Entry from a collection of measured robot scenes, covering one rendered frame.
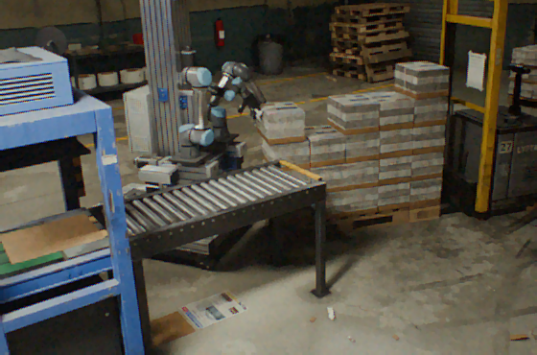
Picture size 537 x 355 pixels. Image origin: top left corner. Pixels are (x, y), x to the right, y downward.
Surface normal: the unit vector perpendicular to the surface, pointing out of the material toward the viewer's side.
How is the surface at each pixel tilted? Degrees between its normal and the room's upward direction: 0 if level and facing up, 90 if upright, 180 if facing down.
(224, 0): 90
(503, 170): 90
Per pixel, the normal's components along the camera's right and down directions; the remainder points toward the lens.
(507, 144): 0.26, 0.31
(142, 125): -0.38, 0.32
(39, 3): 0.55, 0.25
